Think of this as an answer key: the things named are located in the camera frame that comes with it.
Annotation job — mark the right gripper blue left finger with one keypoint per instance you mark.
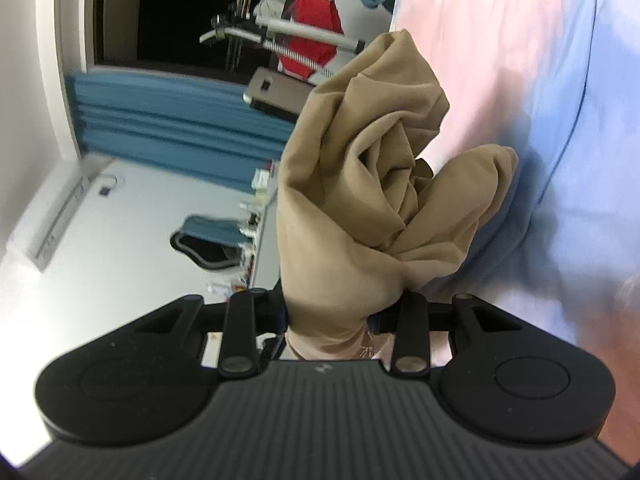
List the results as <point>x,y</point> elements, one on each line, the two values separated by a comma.
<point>253,333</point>

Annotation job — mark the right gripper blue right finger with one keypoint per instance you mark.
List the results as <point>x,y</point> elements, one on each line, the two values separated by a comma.
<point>407,321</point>

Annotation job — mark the tan printed t-shirt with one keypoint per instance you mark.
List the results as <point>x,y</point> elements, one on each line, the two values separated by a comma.
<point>361,216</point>

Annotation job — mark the white dressing table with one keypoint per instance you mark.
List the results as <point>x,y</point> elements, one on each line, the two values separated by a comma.
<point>260,265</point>

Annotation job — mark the wavy black-framed mirror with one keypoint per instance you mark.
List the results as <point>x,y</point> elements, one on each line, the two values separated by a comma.
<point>212,244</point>

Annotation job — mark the left blue curtain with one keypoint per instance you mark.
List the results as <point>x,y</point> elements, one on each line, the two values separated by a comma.
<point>194,126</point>

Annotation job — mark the garment steamer stand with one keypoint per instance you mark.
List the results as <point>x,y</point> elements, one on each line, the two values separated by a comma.
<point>265,32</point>

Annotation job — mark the pastel tie-dye bed sheet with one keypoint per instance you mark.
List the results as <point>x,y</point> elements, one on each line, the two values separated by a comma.
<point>558,81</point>

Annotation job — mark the red garment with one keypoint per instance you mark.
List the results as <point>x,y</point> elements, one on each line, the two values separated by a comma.
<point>317,14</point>

